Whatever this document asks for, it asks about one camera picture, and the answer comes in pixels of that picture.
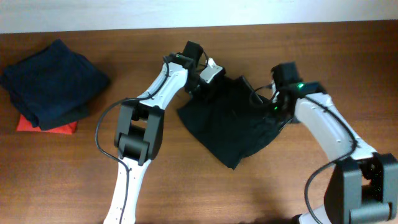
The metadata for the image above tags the folded orange cloth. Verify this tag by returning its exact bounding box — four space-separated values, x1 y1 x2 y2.
16 113 78 135

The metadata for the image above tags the folded navy blue garment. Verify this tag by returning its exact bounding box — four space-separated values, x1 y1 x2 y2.
1 39 109 131

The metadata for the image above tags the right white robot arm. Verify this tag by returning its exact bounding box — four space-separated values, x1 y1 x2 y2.
268 82 397 223

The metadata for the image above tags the black shorts garment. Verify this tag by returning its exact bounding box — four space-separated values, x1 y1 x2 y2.
177 76 292 169

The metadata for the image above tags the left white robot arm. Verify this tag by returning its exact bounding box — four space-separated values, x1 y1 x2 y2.
103 54 225 224

